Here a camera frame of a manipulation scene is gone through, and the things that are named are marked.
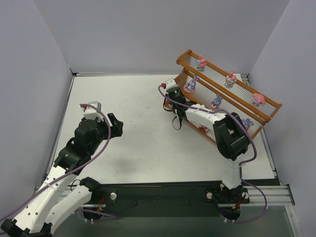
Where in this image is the purple bunny sitting donut toy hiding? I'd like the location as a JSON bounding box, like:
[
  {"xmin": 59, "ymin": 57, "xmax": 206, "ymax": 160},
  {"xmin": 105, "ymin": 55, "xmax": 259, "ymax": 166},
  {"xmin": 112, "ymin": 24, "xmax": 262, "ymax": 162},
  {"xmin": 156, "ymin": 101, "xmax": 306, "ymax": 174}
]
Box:
[{"xmin": 183, "ymin": 75, "xmax": 199, "ymax": 94}]

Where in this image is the small purple bunny cupcake toy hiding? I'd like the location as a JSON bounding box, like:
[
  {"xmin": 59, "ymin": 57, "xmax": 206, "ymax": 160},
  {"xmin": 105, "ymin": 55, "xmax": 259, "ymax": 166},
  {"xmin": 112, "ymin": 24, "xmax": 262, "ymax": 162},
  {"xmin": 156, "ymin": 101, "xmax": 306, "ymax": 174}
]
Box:
[{"xmin": 211, "ymin": 94, "xmax": 223, "ymax": 111}]

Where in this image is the strawberry cake slice toy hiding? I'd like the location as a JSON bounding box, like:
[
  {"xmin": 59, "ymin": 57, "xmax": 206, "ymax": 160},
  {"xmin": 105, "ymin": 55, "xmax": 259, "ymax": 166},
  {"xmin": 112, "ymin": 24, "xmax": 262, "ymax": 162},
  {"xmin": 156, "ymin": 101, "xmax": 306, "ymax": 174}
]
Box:
[{"xmin": 199, "ymin": 125, "xmax": 208, "ymax": 132}]

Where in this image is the pink pig clear cup toy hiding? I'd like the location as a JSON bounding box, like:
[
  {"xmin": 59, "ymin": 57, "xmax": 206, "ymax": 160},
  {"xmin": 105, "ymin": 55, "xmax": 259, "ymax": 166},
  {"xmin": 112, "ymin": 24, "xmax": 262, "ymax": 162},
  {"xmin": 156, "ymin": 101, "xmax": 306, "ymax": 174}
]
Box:
[{"xmin": 224, "ymin": 72, "xmax": 237, "ymax": 88}]

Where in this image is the pink pig bow toy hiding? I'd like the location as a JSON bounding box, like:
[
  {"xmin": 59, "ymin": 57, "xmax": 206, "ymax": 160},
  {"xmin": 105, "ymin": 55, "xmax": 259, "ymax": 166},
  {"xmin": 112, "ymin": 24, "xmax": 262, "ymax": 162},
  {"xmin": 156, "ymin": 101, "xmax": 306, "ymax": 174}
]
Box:
[{"xmin": 251, "ymin": 93, "xmax": 266, "ymax": 107}]

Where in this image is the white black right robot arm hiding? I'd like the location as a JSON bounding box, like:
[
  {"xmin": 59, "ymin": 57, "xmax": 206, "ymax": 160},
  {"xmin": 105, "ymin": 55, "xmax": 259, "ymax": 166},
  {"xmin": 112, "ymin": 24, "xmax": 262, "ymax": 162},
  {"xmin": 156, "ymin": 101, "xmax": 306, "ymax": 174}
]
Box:
[{"xmin": 165, "ymin": 87, "xmax": 250, "ymax": 190}]

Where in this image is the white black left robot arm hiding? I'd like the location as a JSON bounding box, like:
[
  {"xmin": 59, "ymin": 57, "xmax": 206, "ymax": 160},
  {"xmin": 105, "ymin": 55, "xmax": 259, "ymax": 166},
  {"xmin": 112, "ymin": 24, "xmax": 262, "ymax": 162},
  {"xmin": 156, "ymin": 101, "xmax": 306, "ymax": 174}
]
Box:
[{"xmin": 1, "ymin": 113, "xmax": 123, "ymax": 237}]

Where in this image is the orange wooden tiered shelf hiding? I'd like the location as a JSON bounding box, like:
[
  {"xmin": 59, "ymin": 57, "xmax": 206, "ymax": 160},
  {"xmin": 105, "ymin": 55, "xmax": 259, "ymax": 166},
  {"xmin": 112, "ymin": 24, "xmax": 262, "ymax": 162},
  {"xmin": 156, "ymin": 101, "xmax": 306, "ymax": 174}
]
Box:
[{"xmin": 175, "ymin": 50, "xmax": 282, "ymax": 138}]

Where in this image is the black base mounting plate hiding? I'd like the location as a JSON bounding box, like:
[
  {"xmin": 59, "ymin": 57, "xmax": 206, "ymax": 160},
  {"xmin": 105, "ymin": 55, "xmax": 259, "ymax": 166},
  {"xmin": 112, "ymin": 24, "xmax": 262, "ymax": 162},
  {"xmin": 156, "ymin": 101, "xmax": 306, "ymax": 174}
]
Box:
[{"xmin": 80, "ymin": 181, "xmax": 250, "ymax": 219}]

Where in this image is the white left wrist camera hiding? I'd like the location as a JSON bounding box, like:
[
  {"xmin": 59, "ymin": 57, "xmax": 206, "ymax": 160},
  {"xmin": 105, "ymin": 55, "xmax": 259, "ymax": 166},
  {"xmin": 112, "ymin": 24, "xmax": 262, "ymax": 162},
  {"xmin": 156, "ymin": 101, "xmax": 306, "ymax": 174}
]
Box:
[{"xmin": 79, "ymin": 101, "xmax": 104, "ymax": 122}]

